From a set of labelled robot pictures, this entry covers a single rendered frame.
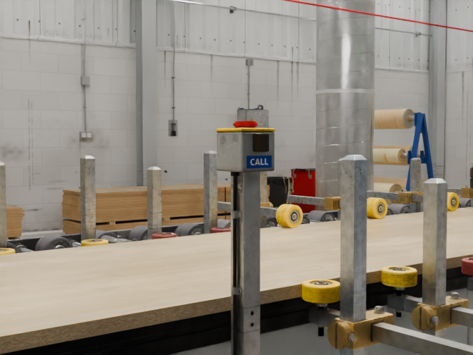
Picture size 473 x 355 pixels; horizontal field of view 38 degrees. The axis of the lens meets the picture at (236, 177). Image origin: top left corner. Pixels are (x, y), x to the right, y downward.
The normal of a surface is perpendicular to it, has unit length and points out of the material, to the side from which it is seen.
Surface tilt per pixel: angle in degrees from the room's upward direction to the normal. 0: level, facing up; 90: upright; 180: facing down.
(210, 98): 90
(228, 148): 90
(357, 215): 90
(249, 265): 90
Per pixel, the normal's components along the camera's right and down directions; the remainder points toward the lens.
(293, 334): 0.61, 0.04
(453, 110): -0.82, 0.03
